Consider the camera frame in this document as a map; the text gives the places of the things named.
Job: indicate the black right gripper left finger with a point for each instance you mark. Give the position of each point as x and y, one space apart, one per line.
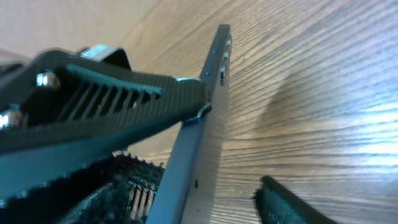
120 189

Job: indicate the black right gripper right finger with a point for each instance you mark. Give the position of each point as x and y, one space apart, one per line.
275 204

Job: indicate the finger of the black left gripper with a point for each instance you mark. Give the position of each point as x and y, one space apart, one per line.
61 112

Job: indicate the blue Galaxy smartphone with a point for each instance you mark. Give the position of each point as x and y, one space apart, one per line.
187 190

